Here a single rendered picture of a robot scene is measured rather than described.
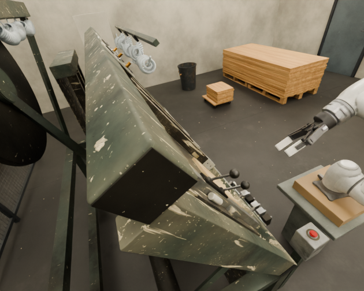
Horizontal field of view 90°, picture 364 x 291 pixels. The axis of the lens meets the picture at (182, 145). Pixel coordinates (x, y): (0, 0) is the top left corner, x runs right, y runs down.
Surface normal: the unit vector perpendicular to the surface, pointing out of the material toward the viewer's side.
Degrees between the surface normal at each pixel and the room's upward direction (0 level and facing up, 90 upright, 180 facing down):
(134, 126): 31
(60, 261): 0
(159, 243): 90
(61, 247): 0
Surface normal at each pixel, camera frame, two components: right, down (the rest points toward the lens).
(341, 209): -0.09, -0.77
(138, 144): -0.56, -0.50
